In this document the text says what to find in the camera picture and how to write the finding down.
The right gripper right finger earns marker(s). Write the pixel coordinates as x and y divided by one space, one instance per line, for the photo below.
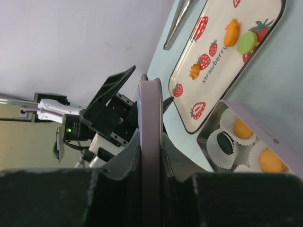
193 197

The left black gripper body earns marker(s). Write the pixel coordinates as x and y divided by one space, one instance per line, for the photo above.
116 121

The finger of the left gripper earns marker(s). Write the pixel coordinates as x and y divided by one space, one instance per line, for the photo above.
107 91
166 103

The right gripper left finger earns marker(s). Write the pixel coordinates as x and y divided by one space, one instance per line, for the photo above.
108 196

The silver tin lid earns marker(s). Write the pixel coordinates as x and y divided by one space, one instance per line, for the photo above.
149 107

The black round cookie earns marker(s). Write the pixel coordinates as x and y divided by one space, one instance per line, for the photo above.
225 143

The orange round cookie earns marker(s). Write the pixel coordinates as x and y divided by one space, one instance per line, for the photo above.
241 130

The orange flower cookie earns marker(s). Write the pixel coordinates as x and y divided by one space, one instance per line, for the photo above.
270 162

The metal serving tongs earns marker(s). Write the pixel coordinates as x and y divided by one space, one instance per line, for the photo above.
183 12

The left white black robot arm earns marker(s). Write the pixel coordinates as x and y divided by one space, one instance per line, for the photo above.
78 136

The strawberry pattern white tray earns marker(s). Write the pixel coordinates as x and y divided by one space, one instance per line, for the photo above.
220 65

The white paper cup front left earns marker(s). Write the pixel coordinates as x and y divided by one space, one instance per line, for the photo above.
216 155

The white paper cup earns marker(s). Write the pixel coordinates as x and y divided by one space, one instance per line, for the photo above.
255 154
227 121
242 169
216 155

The white paper cup front right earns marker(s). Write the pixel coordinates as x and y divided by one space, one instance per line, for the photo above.
242 169

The silver tin box base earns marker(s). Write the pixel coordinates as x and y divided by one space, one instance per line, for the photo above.
292 159

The white paper cup back left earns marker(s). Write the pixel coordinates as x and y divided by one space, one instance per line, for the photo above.
227 121

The white paper cup back right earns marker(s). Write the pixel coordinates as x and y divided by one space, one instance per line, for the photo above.
255 154

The orange fish shaped cookie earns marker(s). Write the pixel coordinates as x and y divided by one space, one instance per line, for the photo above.
232 33

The green round cookie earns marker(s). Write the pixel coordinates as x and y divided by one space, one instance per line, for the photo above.
247 43

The left aluminium frame post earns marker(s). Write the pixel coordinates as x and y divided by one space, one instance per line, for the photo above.
14 100

